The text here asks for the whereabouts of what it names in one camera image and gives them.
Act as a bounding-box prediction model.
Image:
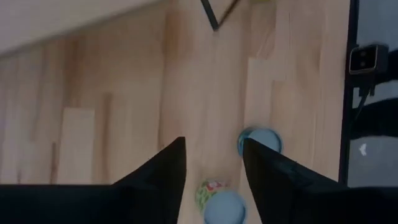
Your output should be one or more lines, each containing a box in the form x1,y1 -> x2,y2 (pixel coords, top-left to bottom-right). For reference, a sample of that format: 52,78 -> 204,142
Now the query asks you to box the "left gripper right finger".
243,138 -> 398,224

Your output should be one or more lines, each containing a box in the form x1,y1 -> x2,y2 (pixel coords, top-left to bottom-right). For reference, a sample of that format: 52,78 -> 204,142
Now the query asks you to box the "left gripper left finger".
0,136 -> 187,224

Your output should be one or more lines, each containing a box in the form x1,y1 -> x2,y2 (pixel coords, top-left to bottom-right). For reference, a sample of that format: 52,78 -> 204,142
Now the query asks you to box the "tin can green patterned label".
195,177 -> 248,224

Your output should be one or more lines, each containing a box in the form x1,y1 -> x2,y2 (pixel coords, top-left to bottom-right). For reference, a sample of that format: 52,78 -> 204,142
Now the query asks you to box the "table-level camera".
348,43 -> 389,75

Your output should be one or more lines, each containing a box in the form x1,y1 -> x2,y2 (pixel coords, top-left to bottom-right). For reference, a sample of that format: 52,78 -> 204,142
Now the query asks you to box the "black aluminium table frame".
337,0 -> 361,187

